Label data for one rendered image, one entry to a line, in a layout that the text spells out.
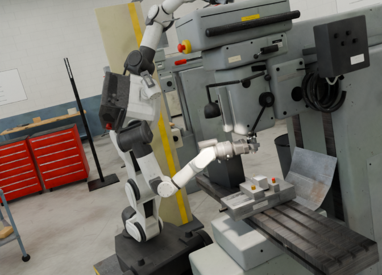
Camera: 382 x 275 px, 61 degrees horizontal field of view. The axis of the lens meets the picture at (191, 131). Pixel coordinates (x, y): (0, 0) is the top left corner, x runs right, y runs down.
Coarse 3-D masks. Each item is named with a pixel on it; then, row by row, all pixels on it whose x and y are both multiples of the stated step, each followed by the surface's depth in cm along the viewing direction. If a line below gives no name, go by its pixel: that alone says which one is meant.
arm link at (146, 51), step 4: (140, 48) 173; (144, 48) 172; (148, 48) 172; (144, 52) 172; (148, 52) 173; (152, 52) 174; (144, 56) 170; (148, 56) 173; (152, 56) 175; (144, 60) 169; (148, 60) 173; (152, 60) 176; (144, 64) 170; (148, 64) 173; (152, 64) 178; (140, 68) 170; (144, 68) 172; (148, 68) 174; (152, 68) 178; (148, 72) 177
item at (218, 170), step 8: (216, 160) 197; (224, 160) 190; (232, 160) 192; (240, 160) 195; (208, 168) 208; (216, 168) 200; (224, 168) 192; (232, 168) 192; (240, 168) 196; (216, 176) 203; (224, 176) 195; (232, 176) 193; (240, 176) 196; (224, 184) 198; (232, 184) 193
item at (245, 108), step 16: (256, 64) 145; (224, 80) 150; (256, 80) 146; (240, 96) 144; (256, 96) 147; (240, 112) 146; (256, 112) 148; (272, 112) 151; (240, 128) 148; (256, 128) 149
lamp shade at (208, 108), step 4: (208, 104) 139; (212, 104) 138; (216, 104) 139; (204, 108) 140; (208, 108) 138; (212, 108) 137; (216, 108) 138; (204, 112) 140; (208, 112) 138; (212, 112) 137; (216, 112) 138; (220, 112) 139; (208, 116) 138; (212, 116) 138; (216, 116) 138
